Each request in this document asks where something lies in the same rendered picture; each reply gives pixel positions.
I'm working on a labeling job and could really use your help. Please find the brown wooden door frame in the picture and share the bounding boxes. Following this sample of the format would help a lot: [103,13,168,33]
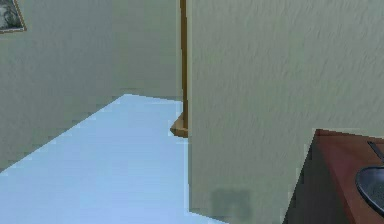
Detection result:
[169,0,189,138]

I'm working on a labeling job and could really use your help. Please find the black round pan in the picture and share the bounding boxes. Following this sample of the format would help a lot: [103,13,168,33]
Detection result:
[354,165,384,218]

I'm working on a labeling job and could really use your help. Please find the framed wall picture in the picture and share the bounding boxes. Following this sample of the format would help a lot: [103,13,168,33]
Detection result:
[0,0,28,35]

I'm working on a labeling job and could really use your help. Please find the red-brown topped dark cabinet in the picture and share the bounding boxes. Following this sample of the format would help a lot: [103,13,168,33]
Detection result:
[281,128,384,224]

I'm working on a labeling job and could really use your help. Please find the black thin utensil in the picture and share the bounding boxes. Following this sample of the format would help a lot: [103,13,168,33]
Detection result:
[367,140,384,162]

